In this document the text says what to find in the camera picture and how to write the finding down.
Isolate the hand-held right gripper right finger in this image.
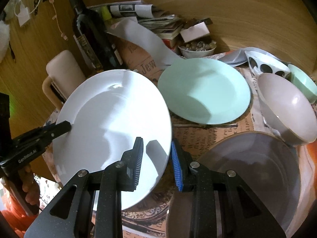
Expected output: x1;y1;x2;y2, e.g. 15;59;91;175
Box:
171;139;288;238

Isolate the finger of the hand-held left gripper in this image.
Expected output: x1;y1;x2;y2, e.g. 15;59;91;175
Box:
12;121;72;150

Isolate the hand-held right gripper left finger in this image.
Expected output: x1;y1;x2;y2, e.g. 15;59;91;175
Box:
23;137;144;238

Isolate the large white plate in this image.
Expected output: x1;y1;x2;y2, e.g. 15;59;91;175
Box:
245;51;291;80

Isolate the person's left hand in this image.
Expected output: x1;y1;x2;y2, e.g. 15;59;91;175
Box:
22;171;41;210

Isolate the beige chair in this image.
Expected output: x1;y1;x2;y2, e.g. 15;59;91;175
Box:
42;50;86;110

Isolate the mint green plate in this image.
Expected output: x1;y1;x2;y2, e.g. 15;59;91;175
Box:
158;58;251;125

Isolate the grey plate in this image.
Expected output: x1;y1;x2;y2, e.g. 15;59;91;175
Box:
166;131;302;238

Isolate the dark wine bottle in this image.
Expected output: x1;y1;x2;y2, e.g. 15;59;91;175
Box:
67;0;123;71

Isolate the white bowl of glass marbles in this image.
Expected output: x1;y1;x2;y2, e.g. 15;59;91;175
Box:
178;41;218;59

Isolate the white paper tag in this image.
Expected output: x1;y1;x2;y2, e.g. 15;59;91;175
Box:
18;5;31;27

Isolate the white paper strip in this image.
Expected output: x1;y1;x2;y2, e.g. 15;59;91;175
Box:
106;17;248;68

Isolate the beige bowl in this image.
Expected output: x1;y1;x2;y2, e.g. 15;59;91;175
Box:
258;73;317;146

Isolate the stack of books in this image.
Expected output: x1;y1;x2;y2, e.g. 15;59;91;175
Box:
139;15;185;48

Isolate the white cardboard box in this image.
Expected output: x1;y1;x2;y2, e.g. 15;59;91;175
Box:
180;22;210;42

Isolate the folded newspaper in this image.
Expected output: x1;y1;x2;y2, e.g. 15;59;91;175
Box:
88;1;154;18

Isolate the mint green bowl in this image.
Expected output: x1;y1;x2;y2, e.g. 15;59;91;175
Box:
287;64;317;105

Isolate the pink bead string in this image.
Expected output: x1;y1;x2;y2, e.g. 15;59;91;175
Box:
48;0;69;40

